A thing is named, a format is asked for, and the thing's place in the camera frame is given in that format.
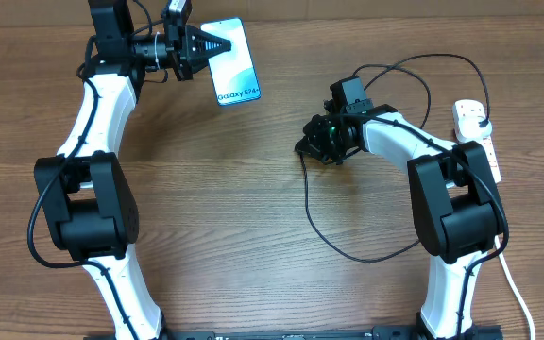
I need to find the black charging cable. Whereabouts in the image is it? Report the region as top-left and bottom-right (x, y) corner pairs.
(294, 53), (492, 264)

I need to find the white power strip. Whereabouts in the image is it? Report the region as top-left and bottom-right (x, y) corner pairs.
(452, 99), (502, 183)

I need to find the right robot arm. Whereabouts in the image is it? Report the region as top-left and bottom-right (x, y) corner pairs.
(295, 76), (508, 339)

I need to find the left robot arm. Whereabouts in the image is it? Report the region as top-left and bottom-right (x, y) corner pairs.
(27, 1), (231, 339)

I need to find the blue Galaxy smartphone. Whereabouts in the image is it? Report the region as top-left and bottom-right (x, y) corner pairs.
(200, 17), (262, 106)

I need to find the white charger plug adapter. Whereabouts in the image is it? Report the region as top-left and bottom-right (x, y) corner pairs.
(455, 116), (493, 143)

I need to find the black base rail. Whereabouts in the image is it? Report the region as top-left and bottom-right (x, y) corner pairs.
(82, 324), (504, 340)

